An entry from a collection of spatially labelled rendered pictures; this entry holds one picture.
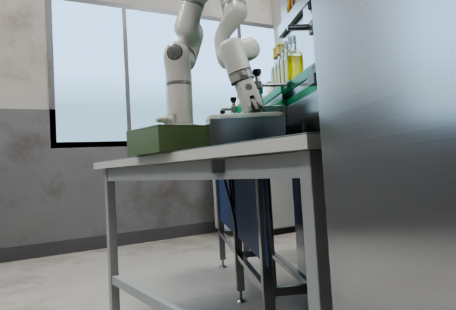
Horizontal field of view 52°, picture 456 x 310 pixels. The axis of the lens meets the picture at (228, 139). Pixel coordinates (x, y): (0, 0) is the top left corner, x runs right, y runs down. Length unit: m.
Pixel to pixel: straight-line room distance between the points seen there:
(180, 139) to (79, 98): 3.06
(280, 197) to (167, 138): 3.18
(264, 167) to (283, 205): 3.49
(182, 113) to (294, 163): 0.68
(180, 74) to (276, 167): 0.67
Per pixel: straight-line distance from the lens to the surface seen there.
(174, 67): 1.68
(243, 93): 1.40
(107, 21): 4.82
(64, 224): 4.48
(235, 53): 1.43
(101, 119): 4.58
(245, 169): 1.24
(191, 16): 1.72
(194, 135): 1.58
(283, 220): 4.66
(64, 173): 4.47
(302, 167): 1.05
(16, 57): 4.54
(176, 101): 1.66
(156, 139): 1.54
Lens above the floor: 0.69
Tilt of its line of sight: 3 degrees up
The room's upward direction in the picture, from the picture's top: 3 degrees counter-clockwise
